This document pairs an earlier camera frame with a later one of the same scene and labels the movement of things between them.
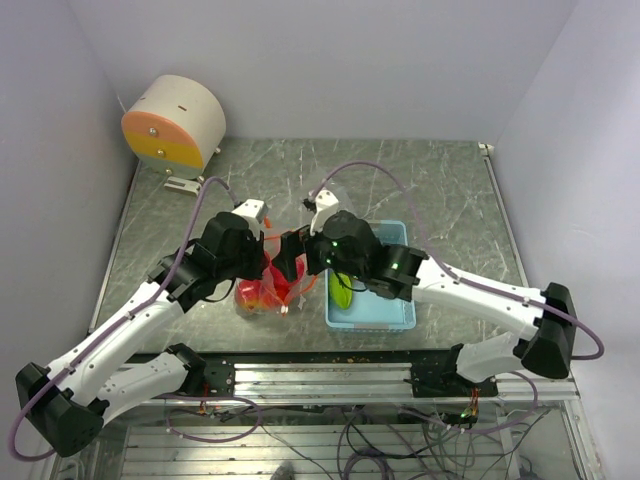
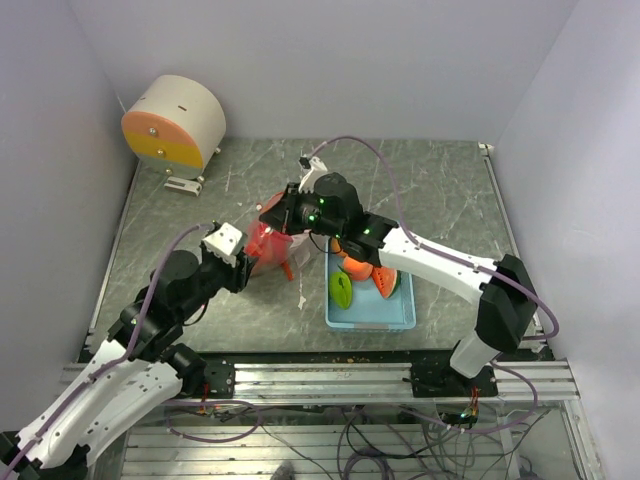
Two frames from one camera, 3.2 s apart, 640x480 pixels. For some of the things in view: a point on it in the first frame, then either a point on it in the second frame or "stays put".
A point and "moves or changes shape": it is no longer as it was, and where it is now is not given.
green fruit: (341, 297) stays put
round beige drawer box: (175, 127) stays put
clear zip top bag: (271, 291) moves or changes shape
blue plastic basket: (370, 312) stays put
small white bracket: (183, 185) stays put
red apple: (282, 287) moves or changes shape
